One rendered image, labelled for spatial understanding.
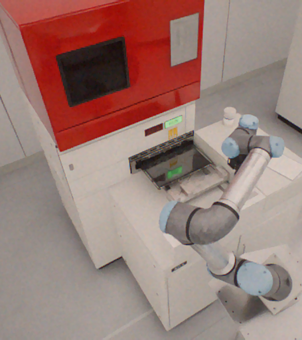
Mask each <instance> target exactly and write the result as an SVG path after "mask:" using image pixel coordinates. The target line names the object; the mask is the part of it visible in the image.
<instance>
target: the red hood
mask: <svg viewBox="0 0 302 340"><path fill-rule="evenodd" d="M204 6H205V0H0V35H1V38H2V40H3V43H4V46H5V49H6V52H7V54H8V56H9V60H10V62H11V66H12V68H13V70H14V71H15V76H16V77H17V82H18V84H19V85H20V87H21V89H22V91H23V92H24V94H25V96H26V97H27V98H28V100H29V102H30V103H31V106H32V107H33V108H34V109H35V112H36V113H37V116H38V117H39V118H40V120H41V122H42V123H43V125H44V126H45V129H46V130H47V132H48V133H49V134H50V137H51V138H52V140H53V142H54V143H55V145H56V146H57V148H58V150H59V151H60V153H61V151H66V150H67V149H70V148H73V147H76V146H79V145H82V144H84V143H86V142H87V141H92V140H93V139H97V138H99V137H102V136H105V135H106V134H109V133H111V132H113V131H117V130H119V129H123V128H126V127H128V126H130V125H132V124H135V123H137V122H141V121H143V120H146V119H149V118H151V117H153V116H156V115H158V114H161V113H163V112H167V111H169V110H173V108H176V107H179V106H182V105H184V104H187V103H190V102H193V100H196V99H199V98H200V81H201V66H202V36H203V21H204Z"/></svg>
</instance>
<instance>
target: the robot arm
mask: <svg viewBox="0 0 302 340"><path fill-rule="evenodd" d="M258 122H259V121H258V118H257V117H256V116H253V115H249V114H246V115H243V116H241V117H240V121H239V122H238V126H237V128H236V129H235V130H234V131H233V132H232V133H231V134H230V135H229V136H228V137H227V138H226V139H225V140H224V142H222V145H221V150H222V153H223V154H225V156H227V157H228V165H229V166H230V167H231V168H233V170H234V169H235V173H234V172H232V173H231V175H232V176H233V179H232V180H231V182H230V183H229V185H228V187H227V188H226V190H225V192H224V193H223V194H222V196H221V197H220V199H219V201H214V202H213V204H212V206H211V207H210V208H208V209H204V208H201V207H196V206H193V205H188V204H187V203H182V202H180V201H169V202H168V203H167V204H166V205H165V206H164V207H163V208H162V210H161V213H160V215H159V228H160V229H161V231H162V232H164V233H165V234H170V235H171V236H174V237H175V238H176V239H177V240H178V241H179V242H180V243H181V244H184V245H187V246H190V247H191V248H192V249H193V250H195V251H196V252H197V253H199V255H200V256H201V257H202V258H203V259H204V260H205V261H207V264H206V266H207V270H208V273H209V274H210V275H211V276H212V277H213V278H216V279H217V280H221V281H223V282H226V283H228V284H232V285H233V286H235V287H237V288H240V289H242V290H244V291H245V292H247V293H249V294H250V295H252V296H262V297H263V298H265V299H267V300H270V301H274V302H279V301H283V299H285V298H287V297H288V296H289V294H290V293H291V288H292V287H293V284H292V281H291V277H290V275H289V272H288V271H287V270H285V269H284V267H282V266H280V265H277V264H266V265H261V264H258V263H255V262H253V261H251V260H247V259H244V258H241V257H238V256H235V255H234V253H233V251H231V250H229V249H228V248H223V247H221V244H220V243H219V242H218V241H219V240H221V239H222V238H224V237H225V236H226V235H227V234H228V233H229V232H230V231H232V230H233V228H234V227H235V226H236V224H237V222H238V220H239V218H240V215H239V213H240V211H241V210H242V207H243V206H244V204H245V202H246V200H247V198H249V196H250V194H251V192H252V190H253V189H254V187H255V185H256V184H257V182H258V181H259V179H260V177H261V175H262V173H263V171H265V168H266V167H267V165H268V163H269V160H270V159H271V158H272V157H273V158H278V157H281V156H282V155H283V151H284V141H283V139H282V138H280V137H273V136H272V135H271V136H262V135H256V134H257V131H258ZM229 160H230V163H229Z"/></svg>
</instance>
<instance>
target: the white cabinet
mask: <svg viewBox="0 0 302 340"><path fill-rule="evenodd" d="M108 193H109V198H110V204H111V208H112V214H113V217H114V220H115V226H116V230H117V236H118V240H119V247H120V250H121V256H123V259H124V260H125V262H126V264H127V266H128V267H129V269H130V270H131V272H132V274H133V275H134V277H135V279H136V281H137V283H138V284H139V285H140V286H141V289H142V290H143V292H144V294H145V296H146V298H147V299H148V300H149V302H150V303H151V306H152V307H153V309H154V310H155V313H156V314H157V315H158V316H159V319H160V320H161V323H162V324H163V326H165V329H166V330H167V331H168V330H170V329H172V328H174V327H175V326H176V325H178V324H179V323H181V322H183V321H184V320H186V318H188V317H190V316H192V315H194V314H195V313H197V312H198V311H199V310H201V309H202V308H204V307H206V306H208V305H209V304H211V302H213V301H215V300H217V297H216V296H215V294H214V293H213V292H212V290H211V289H210V286H209V285H208V283H209V282H210V281H211V280H212V279H213V277H212V276H211V275H210V274H209V273H208V270H207V266H206V264H207V261H205V260H204V259H203V258H202V257H201V256H200V255H199V253H197V252H195V253H194V254H191V256H189V257H187V258H185V259H184V260H181V261H179V262H177V264H175V265H174V266H171V267H169V268H167V269H166V270H163V271H162V269H161V267H160V266H159V265H158V262H157V261H156V260H155V259H154V257H153V256H152V254H151V253H150V251H149V249H148V248H147V247H146V245H145V244H144V242H143V241H142V239H141V237H140V235H138V234H137V233H136V231H135V229H134V227H133V226H132V224H131V223H130V222H129V220H128V219H127V217H126V216H125V215H124V213H123V211H122V210H121V209H120V207H119V206H118V204H117V202H116V201H115V199H114V198H113V197H112V195H111V194H110V192H109V191H108ZM301 205H302V191H301V192H299V193H297V194H296V195H294V196H293V197H291V198H289V199H287V200H285V201H283V202H282V203H281V204H278V205H277V206H275V207H273V208H272V209H269V210H268V211H267V212H265V213H263V214H262V215H260V216H259V217H257V218H255V219H253V220H252V221H250V222H249V223H246V224H245V225H243V226H241V227H239V228H237V229H236V230H235V231H233V232H230V233H229V234H227V235H226V236H225V237H224V238H222V239H221V240H219V241H218V242H219V243H220V244H221V247H223V248H228V249H229V250H231V251H233V253H234V255H235V256H241V255H243V254H244V253H248V252H253V251H257V250H263V249H266V248H273V247H276V246H281V245H285V244H287V243H288V240H289V237H290V234H291V231H292V230H293V226H294V224H295V222H296V220H297V217H298V214H299V211H300V208H301Z"/></svg>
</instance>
